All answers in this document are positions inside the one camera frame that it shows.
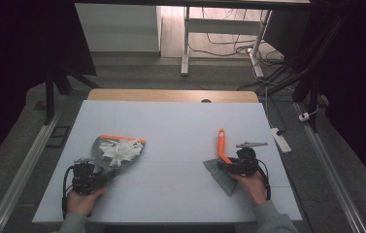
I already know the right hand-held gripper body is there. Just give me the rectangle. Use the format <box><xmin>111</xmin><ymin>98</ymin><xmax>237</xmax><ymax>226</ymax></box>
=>
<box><xmin>231</xmin><ymin>141</ymin><xmax>269</xmax><ymax>178</ymax></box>

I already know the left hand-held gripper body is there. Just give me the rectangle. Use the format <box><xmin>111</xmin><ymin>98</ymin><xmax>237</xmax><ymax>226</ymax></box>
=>
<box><xmin>69</xmin><ymin>156</ymin><xmax>108</xmax><ymax>196</ymax></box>

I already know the orange handled grey brush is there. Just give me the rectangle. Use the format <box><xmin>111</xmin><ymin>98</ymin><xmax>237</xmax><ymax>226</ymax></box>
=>
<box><xmin>203</xmin><ymin>128</ymin><xmax>239</xmax><ymax>197</ymax></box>

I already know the grey dustpan with orange edge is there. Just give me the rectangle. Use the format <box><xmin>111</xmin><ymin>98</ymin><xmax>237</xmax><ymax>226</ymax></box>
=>
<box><xmin>91</xmin><ymin>134</ymin><xmax>147</xmax><ymax>180</ymax></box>

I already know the pile of white paper scraps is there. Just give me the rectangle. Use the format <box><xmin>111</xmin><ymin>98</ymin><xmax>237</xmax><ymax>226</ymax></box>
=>
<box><xmin>99</xmin><ymin>139</ymin><xmax>145</xmax><ymax>168</ymax></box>

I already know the person's left hand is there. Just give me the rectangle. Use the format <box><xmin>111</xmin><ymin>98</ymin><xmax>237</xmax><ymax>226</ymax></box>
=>
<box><xmin>66</xmin><ymin>186</ymin><xmax>108</xmax><ymax>217</ymax></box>

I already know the person's right hand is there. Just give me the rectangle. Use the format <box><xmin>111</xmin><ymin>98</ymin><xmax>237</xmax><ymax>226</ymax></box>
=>
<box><xmin>230</xmin><ymin>171</ymin><xmax>268</xmax><ymax>207</ymax></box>

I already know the white power strip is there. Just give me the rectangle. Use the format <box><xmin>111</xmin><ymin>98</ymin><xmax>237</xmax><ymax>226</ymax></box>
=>
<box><xmin>270</xmin><ymin>127</ymin><xmax>292</xmax><ymax>154</ymax></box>

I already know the white table cover board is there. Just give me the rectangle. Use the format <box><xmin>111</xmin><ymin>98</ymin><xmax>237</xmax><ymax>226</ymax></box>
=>
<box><xmin>32</xmin><ymin>99</ymin><xmax>303</xmax><ymax>225</ymax></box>

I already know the black metal stand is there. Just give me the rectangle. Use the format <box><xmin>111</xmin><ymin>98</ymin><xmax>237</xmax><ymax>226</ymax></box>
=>
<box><xmin>42</xmin><ymin>62</ymin><xmax>101</xmax><ymax>126</ymax></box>
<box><xmin>290</xmin><ymin>13</ymin><xmax>337</xmax><ymax>134</ymax></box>

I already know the wooden table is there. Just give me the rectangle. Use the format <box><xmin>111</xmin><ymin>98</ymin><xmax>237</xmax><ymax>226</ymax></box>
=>
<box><xmin>87</xmin><ymin>89</ymin><xmax>260</xmax><ymax>104</ymax></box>

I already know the dark curtain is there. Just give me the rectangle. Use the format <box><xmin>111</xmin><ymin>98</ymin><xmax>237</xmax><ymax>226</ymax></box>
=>
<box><xmin>0</xmin><ymin>0</ymin><xmax>98</xmax><ymax>178</ymax></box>
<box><xmin>310</xmin><ymin>0</ymin><xmax>366</xmax><ymax>195</ymax></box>

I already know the white cabinet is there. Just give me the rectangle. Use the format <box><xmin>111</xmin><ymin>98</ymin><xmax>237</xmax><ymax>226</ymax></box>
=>
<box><xmin>75</xmin><ymin>3</ymin><xmax>163</xmax><ymax>53</ymax></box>

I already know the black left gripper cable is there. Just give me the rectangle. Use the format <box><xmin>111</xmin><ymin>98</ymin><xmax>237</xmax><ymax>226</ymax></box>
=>
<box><xmin>61</xmin><ymin>164</ymin><xmax>76</xmax><ymax>220</ymax></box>

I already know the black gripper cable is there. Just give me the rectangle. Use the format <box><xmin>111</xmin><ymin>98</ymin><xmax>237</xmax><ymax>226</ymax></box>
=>
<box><xmin>61</xmin><ymin>164</ymin><xmax>76</xmax><ymax>220</ymax></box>
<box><xmin>255</xmin><ymin>159</ymin><xmax>273</xmax><ymax>201</ymax></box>

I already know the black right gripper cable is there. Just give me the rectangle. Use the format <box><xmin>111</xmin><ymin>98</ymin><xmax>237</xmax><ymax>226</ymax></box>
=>
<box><xmin>255</xmin><ymin>159</ymin><xmax>273</xmax><ymax>201</ymax></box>

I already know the black rectangular floor frame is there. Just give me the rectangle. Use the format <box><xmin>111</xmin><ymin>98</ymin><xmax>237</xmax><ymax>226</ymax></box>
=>
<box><xmin>46</xmin><ymin>125</ymin><xmax>72</xmax><ymax>150</ymax></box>

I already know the power strip cable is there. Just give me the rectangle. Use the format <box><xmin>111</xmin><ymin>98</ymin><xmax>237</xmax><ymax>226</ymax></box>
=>
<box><xmin>263</xmin><ymin>84</ymin><xmax>285</xmax><ymax>134</ymax></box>

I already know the aluminium floor rail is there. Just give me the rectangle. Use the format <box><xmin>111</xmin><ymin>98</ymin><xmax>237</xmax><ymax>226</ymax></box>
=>
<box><xmin>292</xmin><ymin>102</ymin><xmax>366</xmax><ymax>233</ymax></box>
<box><xmin>0</xmin><ymin>109</ymin><xmax>64</xmax><ymax>233</ymax></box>

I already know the tangle of floor cables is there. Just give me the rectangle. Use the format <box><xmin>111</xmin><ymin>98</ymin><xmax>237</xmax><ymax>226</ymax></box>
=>
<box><xmin>188</xmin><ymin>8</ymin><xmax>290</xmax><ymax>67</ymax></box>

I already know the white desk frame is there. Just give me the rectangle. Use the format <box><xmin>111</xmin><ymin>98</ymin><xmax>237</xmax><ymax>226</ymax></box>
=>
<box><xmin>180</xmin><ymin>6</ymin><xmax>272</xmax><ymax>79</ymax></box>

